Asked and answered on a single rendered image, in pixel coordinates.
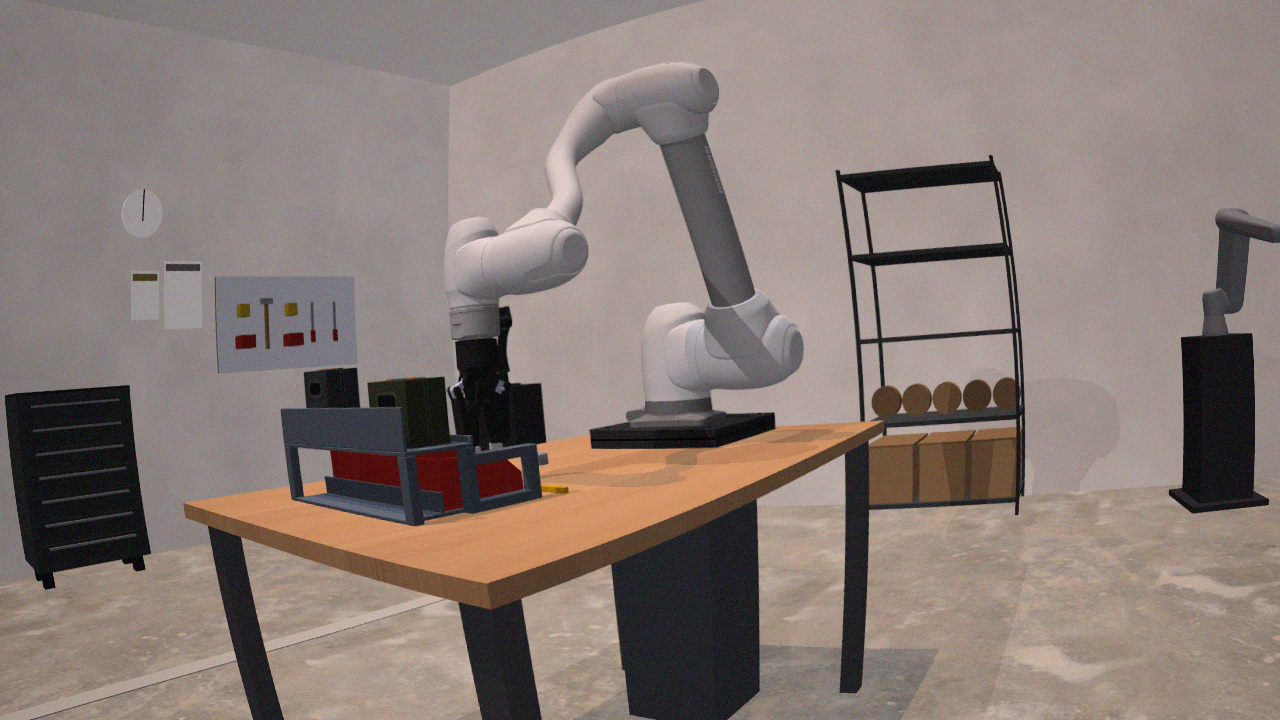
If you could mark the red open bin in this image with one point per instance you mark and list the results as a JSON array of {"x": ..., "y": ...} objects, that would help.
[
  {"x": 442, "y": 475},
  {"x": 381, "y": 469},
  {"x": 347, "y": 465}
]

